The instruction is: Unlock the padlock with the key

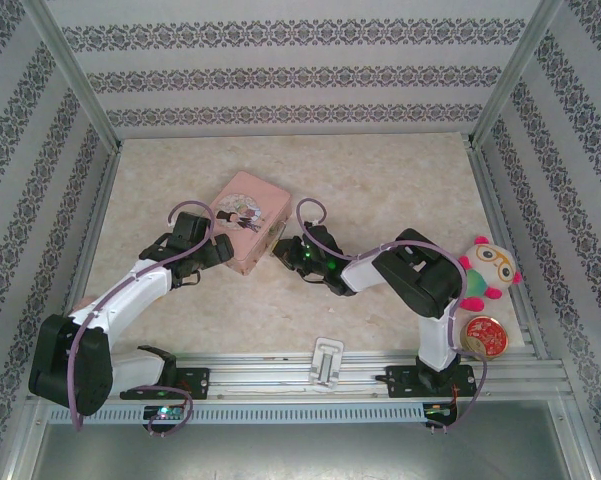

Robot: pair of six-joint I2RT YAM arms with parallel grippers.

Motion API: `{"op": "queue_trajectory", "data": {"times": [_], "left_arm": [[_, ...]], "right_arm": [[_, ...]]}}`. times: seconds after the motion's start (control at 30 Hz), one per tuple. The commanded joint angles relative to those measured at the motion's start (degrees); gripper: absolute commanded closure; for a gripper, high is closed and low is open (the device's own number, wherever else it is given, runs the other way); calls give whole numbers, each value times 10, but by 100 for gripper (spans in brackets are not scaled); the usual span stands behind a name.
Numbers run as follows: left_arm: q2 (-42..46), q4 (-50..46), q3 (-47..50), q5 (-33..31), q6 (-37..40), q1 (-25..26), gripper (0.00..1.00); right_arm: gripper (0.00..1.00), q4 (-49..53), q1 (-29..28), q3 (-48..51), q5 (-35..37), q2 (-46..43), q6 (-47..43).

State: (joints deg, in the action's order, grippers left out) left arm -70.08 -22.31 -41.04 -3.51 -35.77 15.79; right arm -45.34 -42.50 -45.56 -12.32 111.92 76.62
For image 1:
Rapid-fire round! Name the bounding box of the pink wedding couple tin box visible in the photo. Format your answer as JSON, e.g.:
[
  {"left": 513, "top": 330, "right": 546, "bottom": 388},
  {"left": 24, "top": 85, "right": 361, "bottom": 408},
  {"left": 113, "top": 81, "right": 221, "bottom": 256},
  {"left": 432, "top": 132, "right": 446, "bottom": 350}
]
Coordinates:
[{"left": 207, "top": 170, "right": 294, "bottom": 279}]

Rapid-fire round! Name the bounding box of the small circuit board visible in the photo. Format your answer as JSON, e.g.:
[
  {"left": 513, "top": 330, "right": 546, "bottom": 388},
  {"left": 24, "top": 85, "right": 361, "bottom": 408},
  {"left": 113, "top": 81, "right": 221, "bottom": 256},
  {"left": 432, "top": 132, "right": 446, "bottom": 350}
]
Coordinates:
[
  {"left": 143, "top": 404, "right": 187, "bottom": 427},
  {"left": 424, "top": 401, "right": 459, "bottom": 429}
]

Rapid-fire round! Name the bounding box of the white plush toy with glasses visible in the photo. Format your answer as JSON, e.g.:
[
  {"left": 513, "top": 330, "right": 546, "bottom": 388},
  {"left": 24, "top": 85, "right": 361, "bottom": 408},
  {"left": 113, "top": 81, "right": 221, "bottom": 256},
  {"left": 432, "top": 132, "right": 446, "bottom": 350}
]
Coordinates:
[{"left": 456, "top": 235, "right": 525, "bottom": 313}]

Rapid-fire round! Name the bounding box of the round red gold tin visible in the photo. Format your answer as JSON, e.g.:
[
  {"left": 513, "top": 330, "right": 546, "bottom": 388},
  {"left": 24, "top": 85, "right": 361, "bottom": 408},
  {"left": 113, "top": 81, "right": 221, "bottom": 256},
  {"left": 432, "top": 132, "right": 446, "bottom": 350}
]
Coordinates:
[{"left": 460, "top": 314, "right": 511, "bottom": 362}]

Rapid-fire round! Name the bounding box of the grey metal sheet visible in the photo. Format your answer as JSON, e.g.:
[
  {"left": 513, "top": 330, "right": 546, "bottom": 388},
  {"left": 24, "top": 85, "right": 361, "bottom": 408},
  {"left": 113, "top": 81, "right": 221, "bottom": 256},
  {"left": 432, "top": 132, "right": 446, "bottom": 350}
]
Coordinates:
[{"left": 29, "top": 422, "right": 594, "bottom": 480}]

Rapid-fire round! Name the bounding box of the aluminium side rail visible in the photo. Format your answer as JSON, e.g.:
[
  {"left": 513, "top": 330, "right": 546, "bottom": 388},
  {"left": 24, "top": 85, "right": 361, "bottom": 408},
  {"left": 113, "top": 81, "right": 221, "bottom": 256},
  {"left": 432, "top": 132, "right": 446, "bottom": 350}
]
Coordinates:
[
  {"left": 48, "top": 144, "right": 124, "bottom": 362},
  {"left": 465, "top": 142, "right": 552, "bottom": 361}
]

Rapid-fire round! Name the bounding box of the white plastic rail bracket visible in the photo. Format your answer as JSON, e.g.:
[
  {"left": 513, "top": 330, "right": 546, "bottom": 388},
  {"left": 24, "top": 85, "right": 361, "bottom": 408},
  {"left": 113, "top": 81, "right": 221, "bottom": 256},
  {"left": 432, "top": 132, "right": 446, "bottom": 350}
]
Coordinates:
[{"left": 306, "top": 337, "right": 347, "bottom": 393}]

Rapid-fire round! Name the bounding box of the aluminium front rail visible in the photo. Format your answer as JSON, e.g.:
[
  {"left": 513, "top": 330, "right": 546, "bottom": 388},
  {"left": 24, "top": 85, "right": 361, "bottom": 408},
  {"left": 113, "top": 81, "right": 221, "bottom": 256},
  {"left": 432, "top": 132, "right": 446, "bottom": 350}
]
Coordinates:
[{"left": 27, "top": 349, "right": 567, "bottom": 402}]

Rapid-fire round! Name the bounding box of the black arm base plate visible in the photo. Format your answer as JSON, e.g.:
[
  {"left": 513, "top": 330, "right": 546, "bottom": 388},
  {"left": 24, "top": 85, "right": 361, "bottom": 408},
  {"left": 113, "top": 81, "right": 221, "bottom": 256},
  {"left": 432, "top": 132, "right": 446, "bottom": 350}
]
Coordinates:
[
  {"left": 385, "top": 363, "right": 479, "bottom": 400},
  {"left": 119, "top": 367, "right": 212, "bottom": 403}
]

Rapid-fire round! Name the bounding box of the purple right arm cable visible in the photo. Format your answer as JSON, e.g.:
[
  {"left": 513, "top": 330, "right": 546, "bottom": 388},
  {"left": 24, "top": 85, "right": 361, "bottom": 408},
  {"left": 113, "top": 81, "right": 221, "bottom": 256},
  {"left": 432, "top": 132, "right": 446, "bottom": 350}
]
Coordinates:
[{"left": 296, "top": 198, "right": 490, "bottom": 434}]

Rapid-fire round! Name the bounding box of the grey slotted cable duct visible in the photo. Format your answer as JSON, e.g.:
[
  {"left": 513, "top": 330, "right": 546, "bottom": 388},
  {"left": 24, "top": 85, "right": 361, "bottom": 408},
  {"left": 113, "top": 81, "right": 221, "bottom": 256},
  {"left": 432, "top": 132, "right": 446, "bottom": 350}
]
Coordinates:
[{"left": 46, "top": 403, "right": 427, "bottom": 426}]

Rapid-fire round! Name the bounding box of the aluminium frame post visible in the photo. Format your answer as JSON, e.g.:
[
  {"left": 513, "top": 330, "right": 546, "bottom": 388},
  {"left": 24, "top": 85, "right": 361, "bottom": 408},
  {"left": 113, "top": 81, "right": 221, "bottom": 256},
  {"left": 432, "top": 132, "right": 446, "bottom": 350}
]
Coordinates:
[
  {"left": 467, "top": 0, "right": 567, "bottom": 147},
  {"left": 22, "top": 0, "right": 124, "bottom": 151}
]

